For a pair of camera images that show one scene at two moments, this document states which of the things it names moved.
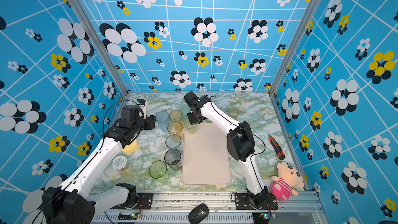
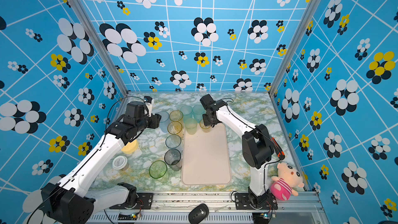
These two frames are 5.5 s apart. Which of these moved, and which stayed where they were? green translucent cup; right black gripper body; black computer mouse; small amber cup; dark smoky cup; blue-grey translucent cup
Moved: right black gripper body; small amber cup
Stayed: green translucent cup; black computer mouse; dark smoky cup; blue-grey translucent cup
